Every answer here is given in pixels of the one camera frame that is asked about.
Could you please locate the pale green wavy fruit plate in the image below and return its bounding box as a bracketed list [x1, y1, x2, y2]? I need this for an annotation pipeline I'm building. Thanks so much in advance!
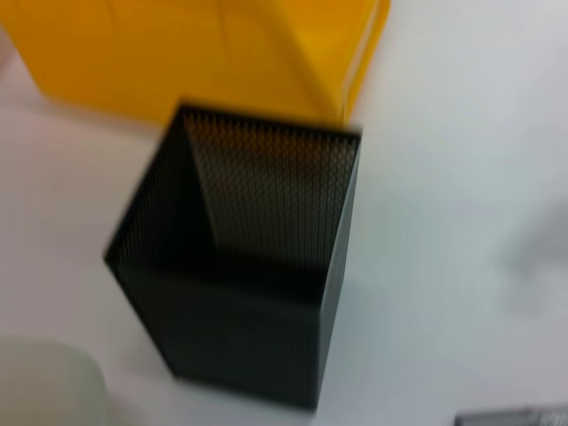
[0, 335, 107, 426]

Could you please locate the yellow plastic bin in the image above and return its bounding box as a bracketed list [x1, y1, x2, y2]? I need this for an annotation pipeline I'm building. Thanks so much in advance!
[0, 0, 392, 130]

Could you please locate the black mesh pen holder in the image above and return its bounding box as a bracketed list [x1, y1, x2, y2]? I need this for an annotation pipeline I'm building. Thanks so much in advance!
[102, 102, 363, 412]

